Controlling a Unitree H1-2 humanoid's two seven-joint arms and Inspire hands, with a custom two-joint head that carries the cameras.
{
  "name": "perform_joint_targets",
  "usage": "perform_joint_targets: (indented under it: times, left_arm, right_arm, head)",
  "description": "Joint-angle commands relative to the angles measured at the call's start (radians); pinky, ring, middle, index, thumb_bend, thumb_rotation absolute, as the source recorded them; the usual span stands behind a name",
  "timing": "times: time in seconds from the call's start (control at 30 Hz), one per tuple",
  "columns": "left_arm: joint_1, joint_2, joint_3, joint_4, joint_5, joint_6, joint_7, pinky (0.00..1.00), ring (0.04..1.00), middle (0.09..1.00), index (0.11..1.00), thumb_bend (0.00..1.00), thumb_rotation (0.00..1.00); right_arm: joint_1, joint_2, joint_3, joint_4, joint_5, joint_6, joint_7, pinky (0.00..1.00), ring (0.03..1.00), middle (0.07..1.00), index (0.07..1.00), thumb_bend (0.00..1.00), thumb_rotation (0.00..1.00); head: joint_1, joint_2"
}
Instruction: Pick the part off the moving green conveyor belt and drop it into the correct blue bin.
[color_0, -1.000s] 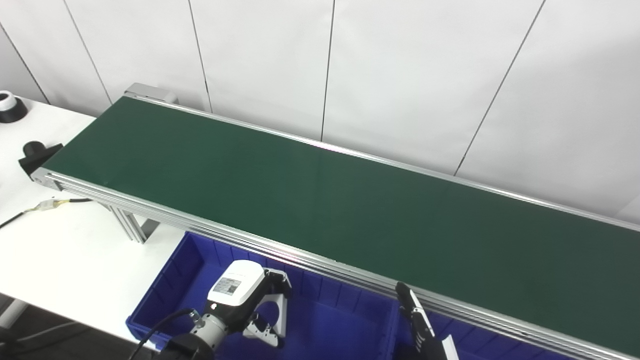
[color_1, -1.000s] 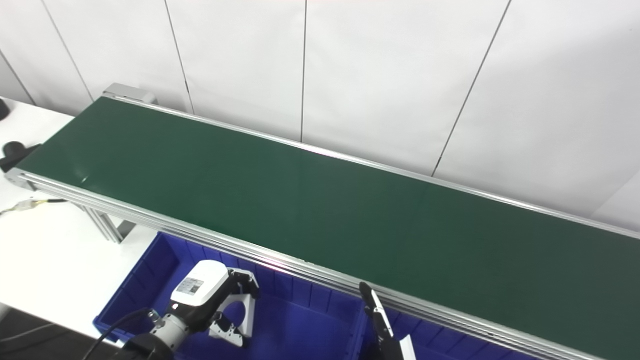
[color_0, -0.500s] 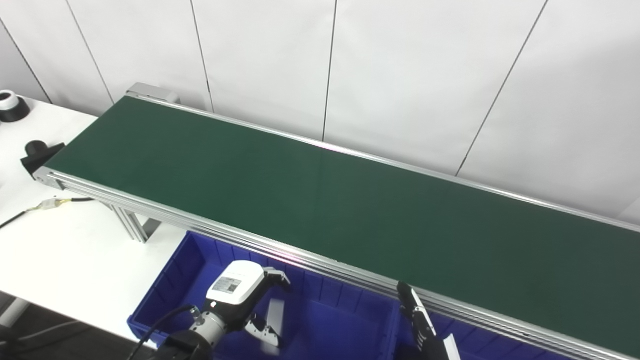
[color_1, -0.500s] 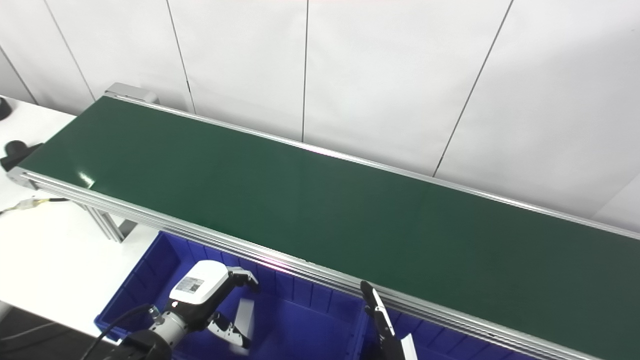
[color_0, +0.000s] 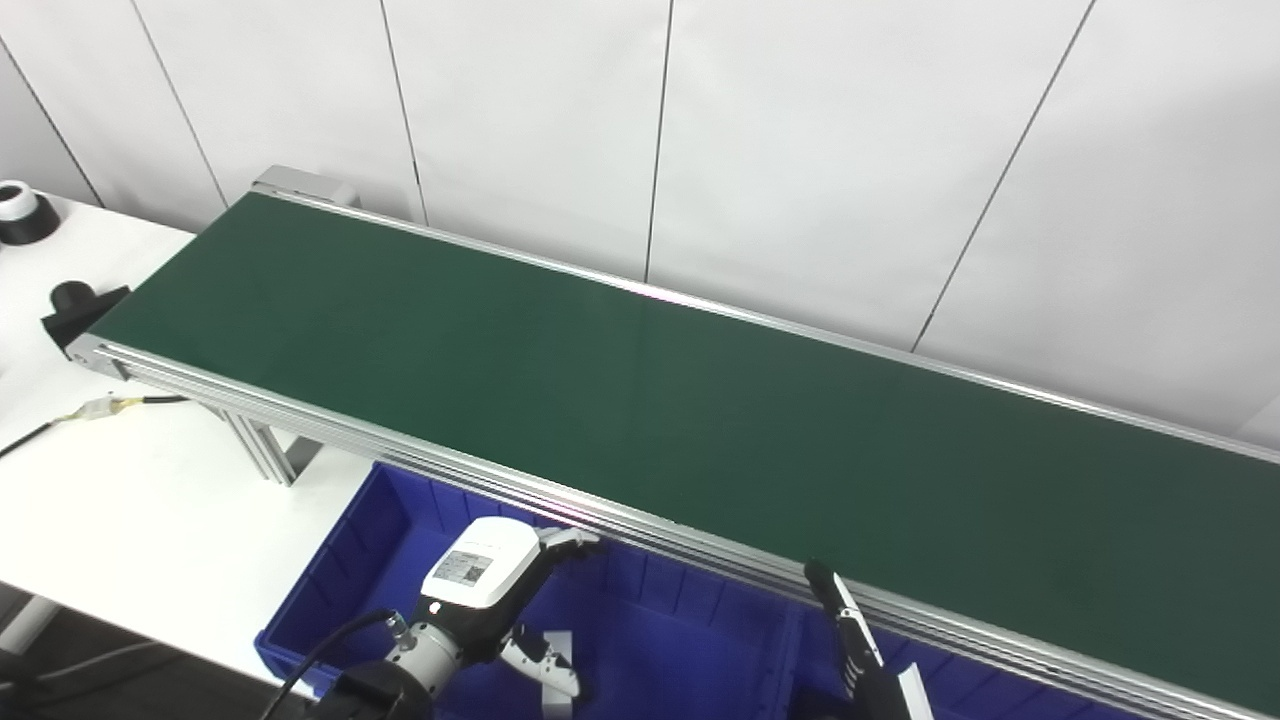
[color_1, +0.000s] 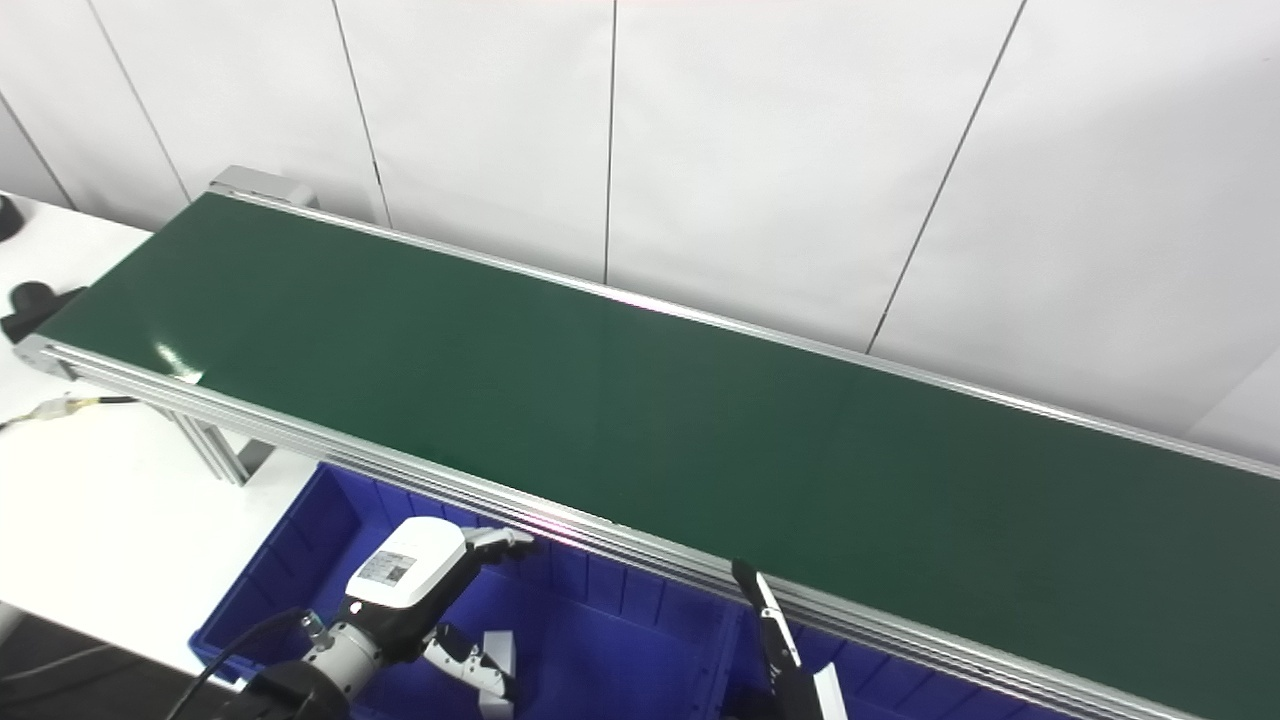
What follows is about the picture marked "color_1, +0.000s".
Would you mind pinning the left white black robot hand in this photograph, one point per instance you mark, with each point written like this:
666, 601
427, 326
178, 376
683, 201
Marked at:
410, 565

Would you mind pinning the grey conveyor motor housing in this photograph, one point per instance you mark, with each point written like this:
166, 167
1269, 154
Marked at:
262, 185

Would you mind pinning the aluminium conveyor leg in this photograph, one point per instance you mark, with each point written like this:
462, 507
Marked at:
215, 445

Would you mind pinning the white square part round hole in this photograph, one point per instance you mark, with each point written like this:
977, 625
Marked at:
500, 645

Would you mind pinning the blue plastic bin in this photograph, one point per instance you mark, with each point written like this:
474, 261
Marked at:
620, 650
900, 695

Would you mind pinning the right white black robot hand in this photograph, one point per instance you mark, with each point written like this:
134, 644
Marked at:
790, 680

